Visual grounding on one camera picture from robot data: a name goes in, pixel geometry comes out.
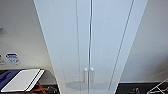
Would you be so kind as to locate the white wardrobe door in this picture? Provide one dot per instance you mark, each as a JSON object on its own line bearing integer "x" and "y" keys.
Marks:
{"x": 106, "y": 40}
{"x": 66, "y": 40}

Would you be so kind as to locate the white wardrobe cabinet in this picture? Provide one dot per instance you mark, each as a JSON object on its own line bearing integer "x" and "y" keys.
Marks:
{"x": 140, "y": 33}

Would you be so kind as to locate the white folding table top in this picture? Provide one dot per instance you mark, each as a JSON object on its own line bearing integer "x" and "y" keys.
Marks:
{"x": 21, "y": 80}

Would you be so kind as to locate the blue cloth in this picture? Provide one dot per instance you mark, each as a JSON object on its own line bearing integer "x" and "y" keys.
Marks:
{"x": 6, "y": 77}

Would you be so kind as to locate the orange folding table frame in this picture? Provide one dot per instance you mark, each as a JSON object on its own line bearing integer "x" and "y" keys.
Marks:
{"x": 40, "y": 89}

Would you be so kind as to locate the wall sign with blue print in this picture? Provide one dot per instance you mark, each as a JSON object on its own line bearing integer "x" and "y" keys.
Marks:
{"x": 12, "y": 58}

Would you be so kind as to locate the wall sign with dark print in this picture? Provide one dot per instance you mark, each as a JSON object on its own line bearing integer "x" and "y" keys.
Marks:
{"x": 1, "y": 59}

